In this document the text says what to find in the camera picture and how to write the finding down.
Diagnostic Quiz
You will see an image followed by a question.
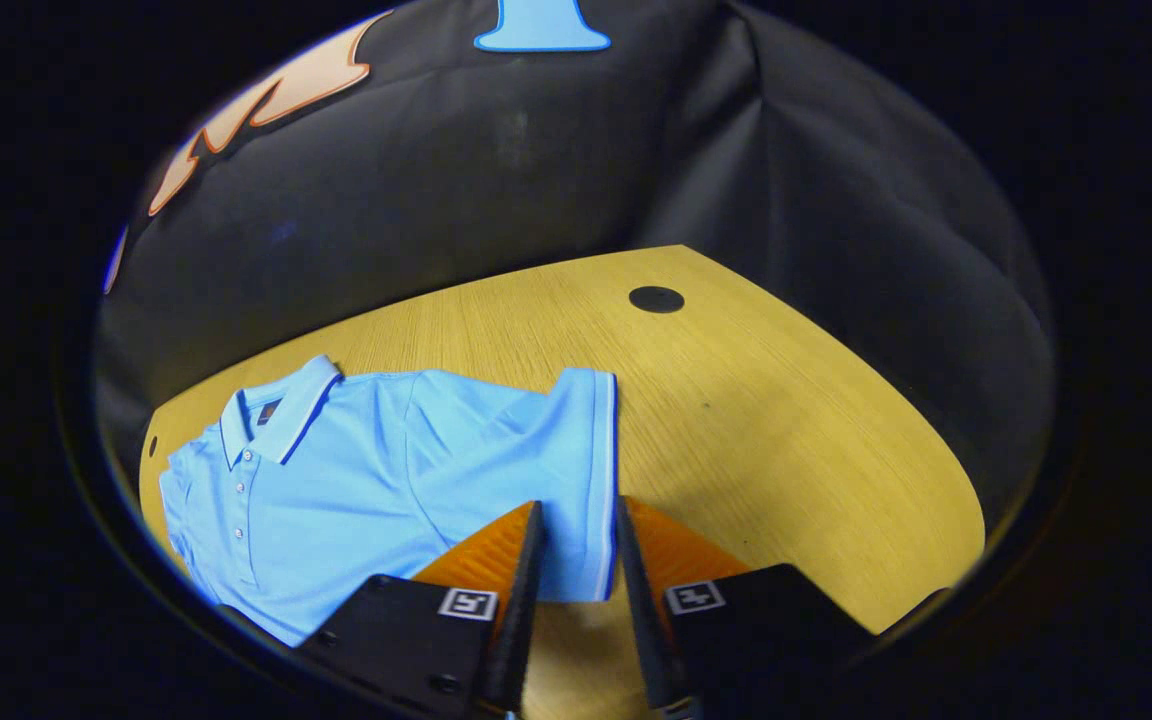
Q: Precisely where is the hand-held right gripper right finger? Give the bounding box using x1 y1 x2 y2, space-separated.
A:
616 496 882 720

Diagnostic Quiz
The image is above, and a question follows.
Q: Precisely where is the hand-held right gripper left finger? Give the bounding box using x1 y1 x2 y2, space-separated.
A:
296 500 547 720

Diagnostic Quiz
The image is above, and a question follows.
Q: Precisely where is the light blue T-shirt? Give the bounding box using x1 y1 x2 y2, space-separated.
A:
158 354 619 649

